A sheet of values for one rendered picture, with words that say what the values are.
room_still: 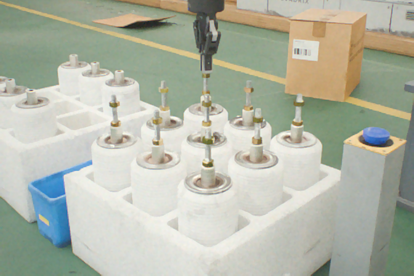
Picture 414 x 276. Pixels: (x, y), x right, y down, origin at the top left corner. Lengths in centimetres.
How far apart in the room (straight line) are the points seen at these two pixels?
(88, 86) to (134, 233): 61
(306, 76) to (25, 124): 117
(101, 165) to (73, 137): 27
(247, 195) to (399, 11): 219
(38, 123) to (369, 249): 73
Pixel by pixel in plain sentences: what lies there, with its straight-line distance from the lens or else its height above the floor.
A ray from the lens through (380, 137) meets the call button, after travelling 79.
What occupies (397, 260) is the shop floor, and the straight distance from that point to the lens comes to 110.
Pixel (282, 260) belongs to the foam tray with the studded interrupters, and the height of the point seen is 9.
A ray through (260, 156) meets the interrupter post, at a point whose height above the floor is 26.
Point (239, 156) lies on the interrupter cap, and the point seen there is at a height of 25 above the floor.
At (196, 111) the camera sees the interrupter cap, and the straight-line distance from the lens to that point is 107.
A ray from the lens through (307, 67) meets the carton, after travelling 198.
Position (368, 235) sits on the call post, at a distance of 84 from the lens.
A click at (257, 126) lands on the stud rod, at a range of 83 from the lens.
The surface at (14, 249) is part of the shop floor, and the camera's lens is 114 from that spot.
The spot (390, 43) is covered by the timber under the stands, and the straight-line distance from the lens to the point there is 287.
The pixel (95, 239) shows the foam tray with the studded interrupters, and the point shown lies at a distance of 98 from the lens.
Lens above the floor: 62
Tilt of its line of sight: 22 degrees down
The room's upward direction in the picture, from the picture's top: straight up
